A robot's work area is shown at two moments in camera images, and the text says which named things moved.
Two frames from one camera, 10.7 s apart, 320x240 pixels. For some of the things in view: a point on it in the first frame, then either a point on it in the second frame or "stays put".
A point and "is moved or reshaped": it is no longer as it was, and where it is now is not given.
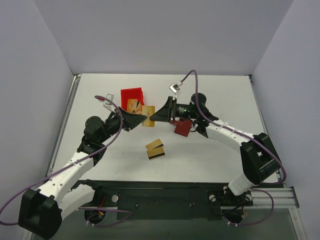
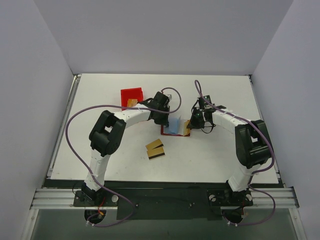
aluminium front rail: [272, 198] stays put
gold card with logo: [148, 111] is moved or reshaped
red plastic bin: [135, 93] stays put
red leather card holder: [183, 126] is moved or reshaped
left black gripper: [122, 118] → [163, 120]
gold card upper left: [154, 145] stays put
